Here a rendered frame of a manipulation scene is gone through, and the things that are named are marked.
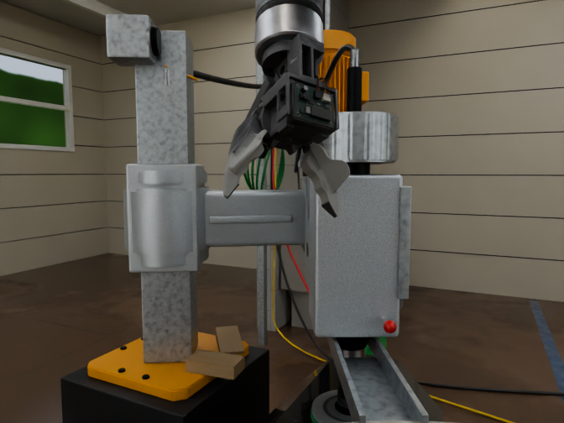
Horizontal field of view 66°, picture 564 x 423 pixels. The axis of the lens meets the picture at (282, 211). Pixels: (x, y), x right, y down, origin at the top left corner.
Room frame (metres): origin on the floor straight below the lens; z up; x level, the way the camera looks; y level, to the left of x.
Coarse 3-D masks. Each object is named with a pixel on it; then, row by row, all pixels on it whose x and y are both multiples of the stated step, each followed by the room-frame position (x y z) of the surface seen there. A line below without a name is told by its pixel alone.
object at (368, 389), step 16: (336, 352) 1.02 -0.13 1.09; (384, 352) 0.99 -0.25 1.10; (352, 368) 1.00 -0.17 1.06; (368, 368) 1.00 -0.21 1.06; (384, 368) 0.98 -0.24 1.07; (352, 384) 0.83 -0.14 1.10; (368, 384) 0.92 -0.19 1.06; (384, 384) 0.92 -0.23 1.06; (400, 384) 0.85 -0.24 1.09; (352, 400) 0.78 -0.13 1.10; (368, 400) 0.85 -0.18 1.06; (384, 400) 0.85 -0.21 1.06; (400, 400) 0.84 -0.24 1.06; (416, 400) 0.77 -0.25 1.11; (352, 416) 0.78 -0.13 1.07; (368, 416) 0.79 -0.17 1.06; (384, 416) 0.79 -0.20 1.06; (400, 416) 0.79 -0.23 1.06; (416, 416) 0.74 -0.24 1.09
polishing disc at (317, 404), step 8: (328, 392) 1.26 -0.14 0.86; (336, 392) 1.26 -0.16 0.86; (320, 400) 1.21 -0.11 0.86; (328, 400) 1.21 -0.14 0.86; (336, 400) 1.21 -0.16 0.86; (312, 408) 1.17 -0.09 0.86; (320, 408) 1.17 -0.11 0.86; (328, 408) 1.17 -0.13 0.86; (320, 416) 1.13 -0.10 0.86; (328, 416) 1.13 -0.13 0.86; (336, 416) 1.13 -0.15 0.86; (344, 416) 1.13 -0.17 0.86
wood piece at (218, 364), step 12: (192, 360) 1.55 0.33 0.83; (204, 360) 1.55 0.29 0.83; (216, 360) 1.55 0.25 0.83; (228, 360) 1.55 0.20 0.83; (240, 360) 1.55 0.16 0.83; (192, 372) 1.55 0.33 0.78; (204, 372) 1.53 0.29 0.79; (216, 372) 1.52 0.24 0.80; (228, 372) 1.50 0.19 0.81; (240, 372) 1.55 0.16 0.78
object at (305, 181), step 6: (306, 180) 1.67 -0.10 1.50; (306, 186) 1.61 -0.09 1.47; (306, 192) 1.58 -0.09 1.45; (306, 198) 1.55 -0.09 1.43; (306, 204) 1.54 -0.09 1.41; (306, 210) 1.54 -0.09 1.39; (306, 216) 1.54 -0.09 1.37; (306, 222) 1.54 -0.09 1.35; (306, 228) 1.54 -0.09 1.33; (306, 234) 1.53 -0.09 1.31; (306, 240) 1.53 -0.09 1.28; (306, 246) 1.52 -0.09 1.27; (306, 252) 1.51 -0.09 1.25; (306, 258) 1.53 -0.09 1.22; (306, 264) 1.53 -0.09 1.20; (306, 270) 1.52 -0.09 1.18
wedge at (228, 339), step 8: (216, 328) 1.89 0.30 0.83; (224, 328) 1.89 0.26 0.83; (232, 328) 1.89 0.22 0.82; (216, 336) 1.87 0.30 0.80; (224, 336) 1.83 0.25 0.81; (232, 336) 1.83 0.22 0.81; (224, 344) 1.77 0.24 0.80; (232, 344) 1.77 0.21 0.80; (240, 344) 1.77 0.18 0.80; (224, 352) 1.71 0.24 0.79; (232, 352) 1.72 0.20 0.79; (240, 352) 1.72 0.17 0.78
